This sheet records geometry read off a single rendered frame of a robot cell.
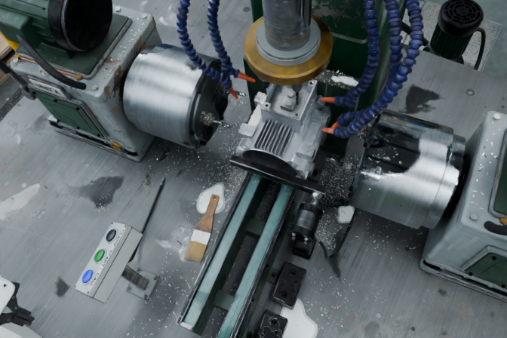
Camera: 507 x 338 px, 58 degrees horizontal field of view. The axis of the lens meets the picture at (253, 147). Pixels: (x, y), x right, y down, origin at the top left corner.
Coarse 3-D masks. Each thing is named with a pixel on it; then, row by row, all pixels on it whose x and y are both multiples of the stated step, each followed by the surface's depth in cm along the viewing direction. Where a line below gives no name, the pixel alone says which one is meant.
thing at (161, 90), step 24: (168, 48) 120; (144, 72) 115; (168, 72) 114; (192, 72) 113; (144, 96) 115; (168, 96) 113; (192, 96) 111; (216, 96) 123; (144, 120) 118; (168, 120) 115; (192, 120) 115; (192, 144) 120
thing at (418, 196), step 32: (384, 128) 101; (416, 128) 102; (448, 128) 104; (352, 160) 109; (384, 160) 99; (416, 160) 98; (448, 160) 98; (352, 192) 105; (384, 192) 101; (416, 192) 98; (448, 192) 97; (416, 224) 103
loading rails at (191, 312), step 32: (256, 192) 125; (288, 192) 123; (224, 224) 119; (256, 224) 127; (288, 224) 129; (224, 256) 116; (256, 256) 115; (192, 288) 112; (256, 288) 112; (192, 320) 110; (224, 320) 109
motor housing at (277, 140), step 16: (256, 112) 118; (272, 128) 112; (288, 128) 112; (304, 128) 113; (320, 128) 116; (256, 144) 110; (272, 144) 110; (288, 144) 110; (256, 160) 123; (272, 160) 125; (304, 160) 112; (304, 176) 113
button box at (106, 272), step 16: (112, 224) 108; (112, 240) 104; (128, 240) 105; (112, 256) 102; (128, 256) 105; (96, 272) 101; (112, 272) 102; (80, 288) 101; (96, 288) 99; (112, 288) 102
